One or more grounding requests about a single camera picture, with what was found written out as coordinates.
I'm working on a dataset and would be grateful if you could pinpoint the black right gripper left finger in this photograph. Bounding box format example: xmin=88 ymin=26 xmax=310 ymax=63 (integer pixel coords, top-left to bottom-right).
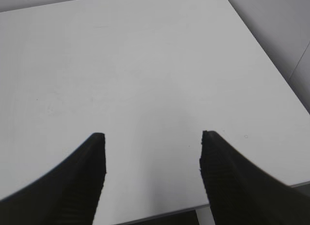
xmin=0 ymin=133 xmax=106 ymax=225

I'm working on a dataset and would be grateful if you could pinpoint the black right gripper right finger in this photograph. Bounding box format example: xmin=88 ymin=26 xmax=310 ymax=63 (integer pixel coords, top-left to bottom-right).
xmin=200 ymin=131 xmax=310 ymax=225

